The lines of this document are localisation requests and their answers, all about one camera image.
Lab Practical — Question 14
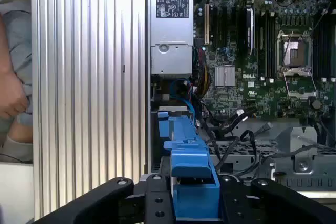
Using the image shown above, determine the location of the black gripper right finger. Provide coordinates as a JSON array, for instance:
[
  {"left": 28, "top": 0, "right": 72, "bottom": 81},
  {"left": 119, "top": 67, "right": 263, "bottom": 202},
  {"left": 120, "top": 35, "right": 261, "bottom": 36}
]
[{"left": 219, "top": 174, "right": 336, "bottom": 224}]

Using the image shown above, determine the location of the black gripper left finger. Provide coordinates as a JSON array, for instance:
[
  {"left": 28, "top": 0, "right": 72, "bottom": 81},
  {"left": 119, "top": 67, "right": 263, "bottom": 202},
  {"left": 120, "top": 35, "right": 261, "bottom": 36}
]
[{"left": 33, "top": 173, "right": 176, "bottom": 224}]

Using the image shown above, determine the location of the black disk wire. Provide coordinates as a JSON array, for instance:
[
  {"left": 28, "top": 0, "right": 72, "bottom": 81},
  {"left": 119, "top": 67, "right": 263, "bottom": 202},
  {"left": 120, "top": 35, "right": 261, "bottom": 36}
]
[{"left": 202, "top": 113, "right": 224, "bottom": 164}]

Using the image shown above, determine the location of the black RAM slot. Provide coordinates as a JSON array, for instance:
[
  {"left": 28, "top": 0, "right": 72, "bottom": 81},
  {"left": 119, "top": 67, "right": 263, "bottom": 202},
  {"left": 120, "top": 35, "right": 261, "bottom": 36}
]
[
  {"left": 267, "top": 11, "right": 275, "bottom": 82},
  {"left": 258, "top": 11, "right": 266, "bottom": 81},
  {"left": 330, "top": 11, "right": 336, "bottom": 82},
  {"left": 321, "top": 11, "right": 328, "bottom": 82}
]

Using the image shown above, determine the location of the black expansion slot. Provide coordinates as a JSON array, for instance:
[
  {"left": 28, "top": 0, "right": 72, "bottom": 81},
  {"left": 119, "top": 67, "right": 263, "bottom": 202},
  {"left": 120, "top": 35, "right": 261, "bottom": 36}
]
[{"left": 211, "top": 4, "right": 219, "bottom": 47}]

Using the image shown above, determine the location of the white expansion slot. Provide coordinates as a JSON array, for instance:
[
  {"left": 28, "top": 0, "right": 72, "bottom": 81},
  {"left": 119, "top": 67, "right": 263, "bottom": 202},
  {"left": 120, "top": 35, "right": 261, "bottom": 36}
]
[{"left": 204, "top": 3, "right": 211, "bottom": 46}]

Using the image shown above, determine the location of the person's hand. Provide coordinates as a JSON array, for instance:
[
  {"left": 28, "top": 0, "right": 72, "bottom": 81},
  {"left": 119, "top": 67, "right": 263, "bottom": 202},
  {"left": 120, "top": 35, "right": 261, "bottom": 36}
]
[{"left": 0, "top": 73, "right": 30, "bottom": 119}]

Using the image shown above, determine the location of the open PC case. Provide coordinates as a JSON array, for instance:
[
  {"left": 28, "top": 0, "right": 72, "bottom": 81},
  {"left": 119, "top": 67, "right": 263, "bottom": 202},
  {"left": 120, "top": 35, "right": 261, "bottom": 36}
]
[{"left": 145, "top": 0, "right": 336, "bottom": 205}]

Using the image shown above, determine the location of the perforated metal drive cage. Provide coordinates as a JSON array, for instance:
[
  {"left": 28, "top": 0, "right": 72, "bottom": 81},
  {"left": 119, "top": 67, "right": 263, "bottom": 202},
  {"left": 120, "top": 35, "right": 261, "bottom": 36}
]
[{"left": 204, "top": 140, "right": 277, "bottom": 180}]

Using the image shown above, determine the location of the green Dell motherboard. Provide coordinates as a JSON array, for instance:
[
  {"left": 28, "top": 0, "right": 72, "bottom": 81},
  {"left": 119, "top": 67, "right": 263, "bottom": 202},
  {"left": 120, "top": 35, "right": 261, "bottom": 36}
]
[{"left": 193, "top": 0, "right": 336, "bottom": 120}]

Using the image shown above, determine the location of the metal socket cover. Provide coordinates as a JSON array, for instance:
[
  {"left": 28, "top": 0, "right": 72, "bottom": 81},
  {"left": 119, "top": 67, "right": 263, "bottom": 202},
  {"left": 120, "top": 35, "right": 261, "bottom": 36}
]
[{"left": 283, "top": 68, "right": 319, "bottom": 101}]

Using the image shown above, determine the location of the silver chipset heatsink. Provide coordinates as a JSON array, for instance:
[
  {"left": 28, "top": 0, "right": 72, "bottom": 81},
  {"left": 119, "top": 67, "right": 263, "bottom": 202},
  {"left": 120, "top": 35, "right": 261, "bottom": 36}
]
[{"left": 215, "top": 66, "right": 236, "bottom": 87}]

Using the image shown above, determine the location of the CPU socket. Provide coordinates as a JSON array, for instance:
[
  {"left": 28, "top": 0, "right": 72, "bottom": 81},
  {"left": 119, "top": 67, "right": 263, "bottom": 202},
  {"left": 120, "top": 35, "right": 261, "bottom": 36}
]
[{"left": 277, "top": 31, "right": 314, "bottom": 70}]

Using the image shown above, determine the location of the thin metal locking lever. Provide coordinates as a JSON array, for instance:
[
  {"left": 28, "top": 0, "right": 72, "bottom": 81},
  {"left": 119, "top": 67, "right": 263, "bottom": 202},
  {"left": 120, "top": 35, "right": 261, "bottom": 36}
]
[{"left": 282, "top": 31, "right": 295, "bottom": 62}]

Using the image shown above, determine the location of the silver power supply unit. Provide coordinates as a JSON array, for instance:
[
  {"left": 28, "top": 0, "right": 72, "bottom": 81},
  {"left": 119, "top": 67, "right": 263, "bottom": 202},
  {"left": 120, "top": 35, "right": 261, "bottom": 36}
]
[{"left": 150, "top": 0, "right": 194, "bottom": 76}]

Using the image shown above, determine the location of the black graphics card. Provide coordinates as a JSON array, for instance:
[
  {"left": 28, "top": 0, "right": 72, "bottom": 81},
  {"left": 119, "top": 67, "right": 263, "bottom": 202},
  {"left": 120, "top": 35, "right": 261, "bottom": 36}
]
[{"left": 245, "top": 6, "right": 257, "bottom": 56}]

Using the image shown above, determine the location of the person's grey shirt trunk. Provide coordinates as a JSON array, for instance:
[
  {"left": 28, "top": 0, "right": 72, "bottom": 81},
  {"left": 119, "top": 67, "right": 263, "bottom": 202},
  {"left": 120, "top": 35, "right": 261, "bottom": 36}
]
[{"left": 0, "top": 0, "right": 34, "bottom": 121}]

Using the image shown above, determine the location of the grey flat wire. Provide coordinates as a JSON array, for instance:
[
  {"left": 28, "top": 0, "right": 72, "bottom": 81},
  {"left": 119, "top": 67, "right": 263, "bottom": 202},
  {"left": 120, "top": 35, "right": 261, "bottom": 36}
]
[{"left": 262, "top": 144, "right": 319, "bottom": 163}]

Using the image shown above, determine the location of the silver metal bracket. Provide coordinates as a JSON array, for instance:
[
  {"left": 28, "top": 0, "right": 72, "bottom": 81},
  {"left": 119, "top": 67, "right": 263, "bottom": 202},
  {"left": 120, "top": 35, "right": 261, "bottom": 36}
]
[{"left": 275, "top": 126, "right": 327, "bottom": 175}]

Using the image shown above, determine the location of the thin black wire small plug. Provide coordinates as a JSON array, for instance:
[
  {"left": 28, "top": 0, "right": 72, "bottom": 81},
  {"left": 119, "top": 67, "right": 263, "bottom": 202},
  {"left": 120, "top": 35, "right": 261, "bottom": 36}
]
[{"left": 251, "top": 122, "right": 273, "bottom": 141}]

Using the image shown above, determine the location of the black wire white connector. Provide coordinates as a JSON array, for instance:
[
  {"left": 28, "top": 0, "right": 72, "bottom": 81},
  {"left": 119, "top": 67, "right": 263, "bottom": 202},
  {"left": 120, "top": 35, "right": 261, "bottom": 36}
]
[{"left": 209, "top": 107, "right": 257, "bottom": 137}]

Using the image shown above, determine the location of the silver disk bay frame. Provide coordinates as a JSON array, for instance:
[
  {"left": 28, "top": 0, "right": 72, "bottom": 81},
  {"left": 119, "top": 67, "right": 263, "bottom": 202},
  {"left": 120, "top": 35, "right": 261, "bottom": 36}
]
[{"left": 157, "top": 105, "right": 190, "bottom": 113}]

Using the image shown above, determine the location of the blue flat wire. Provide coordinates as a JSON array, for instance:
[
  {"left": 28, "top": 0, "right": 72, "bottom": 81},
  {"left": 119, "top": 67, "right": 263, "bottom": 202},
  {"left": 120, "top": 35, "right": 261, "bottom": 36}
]
[{"left": 170, "top": 78, "right": 196, "bottom": 128}]

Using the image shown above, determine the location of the multicolour power wire bundle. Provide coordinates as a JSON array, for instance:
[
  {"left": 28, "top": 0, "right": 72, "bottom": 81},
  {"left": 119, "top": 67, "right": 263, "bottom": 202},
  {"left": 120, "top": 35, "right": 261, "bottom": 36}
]
[{"left": 195, "top": 47, "right": 212, "bottom": 99}]

